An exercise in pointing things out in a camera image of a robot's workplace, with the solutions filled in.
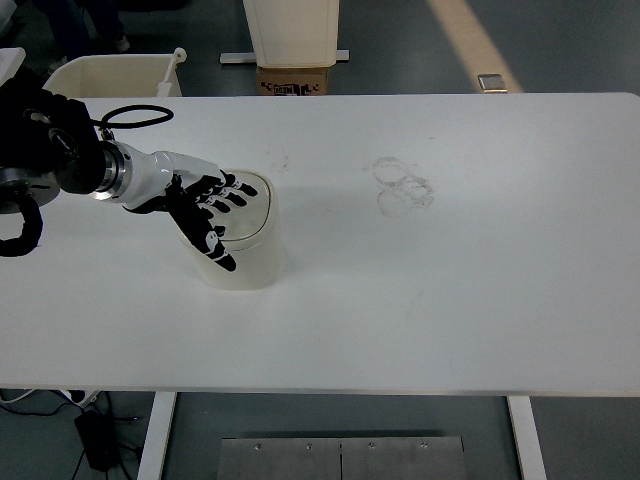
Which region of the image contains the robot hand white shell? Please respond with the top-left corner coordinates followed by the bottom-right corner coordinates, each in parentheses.
top-left (118, 147), bottom-right (260, 274)

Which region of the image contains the cream plastic trash bin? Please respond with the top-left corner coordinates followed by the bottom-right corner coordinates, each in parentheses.
top-left (177, 169), bottom-right (284, 293)

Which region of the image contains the tall white bin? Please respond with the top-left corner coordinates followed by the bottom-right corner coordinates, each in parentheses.
top-left (242, 0), bottom-right (342, 68)

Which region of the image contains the cream plastic crate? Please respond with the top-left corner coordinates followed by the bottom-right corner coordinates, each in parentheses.
top-left (41, 53), bottom-right (184, 98)

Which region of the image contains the printed cardboard box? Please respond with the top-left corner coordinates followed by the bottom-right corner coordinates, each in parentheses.
top-left (255, 65), bottom-right (331, 97)

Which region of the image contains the person's leg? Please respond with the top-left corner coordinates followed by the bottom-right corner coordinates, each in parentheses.
top-left (43, 0), bottom-right (124, 60)

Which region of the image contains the white box edge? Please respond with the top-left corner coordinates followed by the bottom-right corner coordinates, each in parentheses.
top-left (0, 46), bottom-right (28, 81)

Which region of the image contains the white power strip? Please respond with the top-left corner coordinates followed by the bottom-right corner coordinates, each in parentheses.
top-left (63, 389), bottom-right (100, 407)

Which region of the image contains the white table leg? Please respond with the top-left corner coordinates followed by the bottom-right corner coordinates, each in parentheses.
top-left (135, 390), bottom-right (178, 480)
top-left (506, 395), bottom-right (549, 480)

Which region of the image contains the black power adapter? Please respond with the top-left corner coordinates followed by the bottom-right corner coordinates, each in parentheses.
top-left (73, 409), bottom-right (122, 472)

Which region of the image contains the grey metal plate with screws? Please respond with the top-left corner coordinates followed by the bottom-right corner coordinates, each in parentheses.
top-left (219, 435), bottom-right (467, 480)

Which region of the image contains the silver floor plate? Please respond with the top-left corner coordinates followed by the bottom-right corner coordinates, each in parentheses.
top-left (476, 73), bottom-right (511, 94)

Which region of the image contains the white plastic brush handle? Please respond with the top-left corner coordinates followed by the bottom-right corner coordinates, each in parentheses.
top-left (156, 46), bottom-right (188, 98)

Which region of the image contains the black floor cable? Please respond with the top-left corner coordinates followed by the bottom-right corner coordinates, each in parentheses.
top-left (0, 390), bottom-right (142, 480)

